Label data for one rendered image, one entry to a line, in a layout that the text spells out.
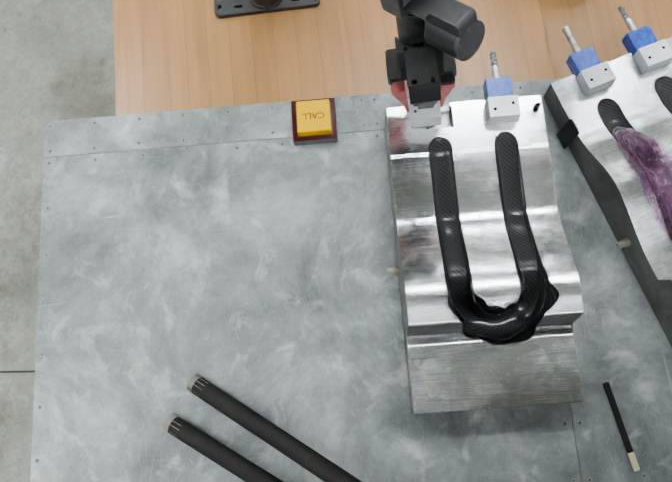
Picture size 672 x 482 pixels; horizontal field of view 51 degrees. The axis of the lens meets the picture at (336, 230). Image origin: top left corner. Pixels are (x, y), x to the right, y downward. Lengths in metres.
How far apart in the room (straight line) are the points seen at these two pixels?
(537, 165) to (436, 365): 0.36
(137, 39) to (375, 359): 0.75
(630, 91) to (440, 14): 0.47
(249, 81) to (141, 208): 0.31
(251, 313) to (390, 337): 0.24
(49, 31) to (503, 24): 1.58
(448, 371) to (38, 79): 1.73
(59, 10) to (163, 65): 1.19
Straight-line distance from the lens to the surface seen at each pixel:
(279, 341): 1.19
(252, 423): 1.13
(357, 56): 1.34
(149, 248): 1.27
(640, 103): 1.32
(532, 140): 1.20
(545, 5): 1.43
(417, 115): 1.13
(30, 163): 2.35
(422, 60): 1.01
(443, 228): 1.14
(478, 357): 1.13
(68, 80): 2.41
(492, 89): 1.21
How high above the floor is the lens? 1.97
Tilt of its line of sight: 75 degrees down
